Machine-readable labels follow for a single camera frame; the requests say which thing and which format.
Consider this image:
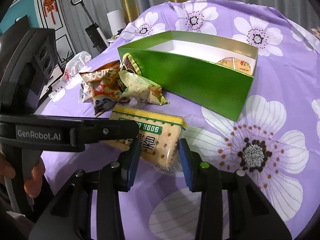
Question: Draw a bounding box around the orange melon seed bag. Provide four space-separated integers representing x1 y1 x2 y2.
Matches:
80 60 121 117

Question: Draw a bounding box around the light green corn snack bag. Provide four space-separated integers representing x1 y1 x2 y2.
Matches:
118 70 169 106

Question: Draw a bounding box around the soda cracker pack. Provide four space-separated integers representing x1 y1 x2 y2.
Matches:
110 104 188 168

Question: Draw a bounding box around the orange rice cracker bag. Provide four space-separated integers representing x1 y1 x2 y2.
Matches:
217 57 252 75

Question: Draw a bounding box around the person's left hand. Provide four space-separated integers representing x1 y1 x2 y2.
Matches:
0 153 46 199

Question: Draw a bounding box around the potted green plant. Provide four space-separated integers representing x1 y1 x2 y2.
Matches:
60 51 74 72

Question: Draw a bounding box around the white plastic bag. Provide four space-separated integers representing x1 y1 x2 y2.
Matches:
49 51 92 101

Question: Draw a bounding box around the black upright vacuum cleaner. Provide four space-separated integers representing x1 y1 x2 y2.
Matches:
70 0 109 53

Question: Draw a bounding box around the purple floral tablecloth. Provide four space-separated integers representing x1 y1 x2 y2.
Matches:
42 0 319 239

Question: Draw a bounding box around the white cylindrical air purifier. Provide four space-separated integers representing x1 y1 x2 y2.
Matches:
106 9 126 35

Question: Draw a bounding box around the green cardboard box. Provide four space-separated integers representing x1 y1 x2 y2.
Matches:
118 30 258 121

